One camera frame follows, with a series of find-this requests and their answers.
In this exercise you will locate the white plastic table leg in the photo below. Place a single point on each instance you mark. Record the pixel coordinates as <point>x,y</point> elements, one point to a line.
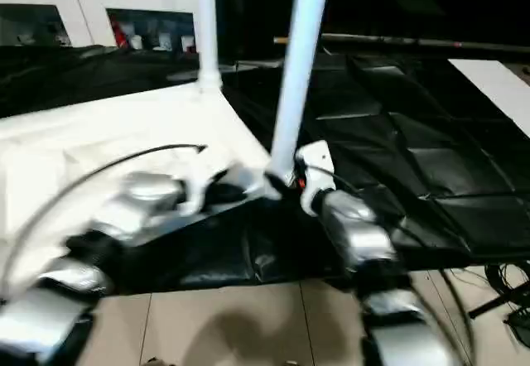
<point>208,30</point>
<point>298,72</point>

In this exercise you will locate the white plastic table top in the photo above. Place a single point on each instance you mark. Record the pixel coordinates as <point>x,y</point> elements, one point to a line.
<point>124,134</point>

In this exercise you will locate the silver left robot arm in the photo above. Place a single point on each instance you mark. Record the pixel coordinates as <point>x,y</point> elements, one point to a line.
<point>141,192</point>

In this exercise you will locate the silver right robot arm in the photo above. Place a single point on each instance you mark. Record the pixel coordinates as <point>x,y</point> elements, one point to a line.
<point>356,225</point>

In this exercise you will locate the black mat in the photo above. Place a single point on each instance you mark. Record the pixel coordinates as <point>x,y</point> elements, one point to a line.
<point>414,155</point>

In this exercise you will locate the small tan label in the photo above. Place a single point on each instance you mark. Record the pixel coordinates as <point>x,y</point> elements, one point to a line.
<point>280,40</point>

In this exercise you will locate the white cup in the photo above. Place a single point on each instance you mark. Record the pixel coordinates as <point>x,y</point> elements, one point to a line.
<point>136,42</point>
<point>187,44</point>

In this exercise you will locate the white textured jar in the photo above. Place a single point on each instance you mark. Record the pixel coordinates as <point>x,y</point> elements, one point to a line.
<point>165,39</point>

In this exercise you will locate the dark metal rod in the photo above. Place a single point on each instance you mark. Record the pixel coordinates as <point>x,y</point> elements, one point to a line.
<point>414,42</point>

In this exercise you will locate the black backdrop cloth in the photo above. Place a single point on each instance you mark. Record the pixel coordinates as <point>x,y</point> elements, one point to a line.
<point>414,1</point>

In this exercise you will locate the white flat panel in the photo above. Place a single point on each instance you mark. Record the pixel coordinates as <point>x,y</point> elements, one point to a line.
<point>492,88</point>

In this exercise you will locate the black stand rod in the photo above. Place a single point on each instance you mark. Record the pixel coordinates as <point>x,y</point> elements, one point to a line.
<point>497,301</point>

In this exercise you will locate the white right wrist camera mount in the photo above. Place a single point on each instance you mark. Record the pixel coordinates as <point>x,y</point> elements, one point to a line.
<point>316,163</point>

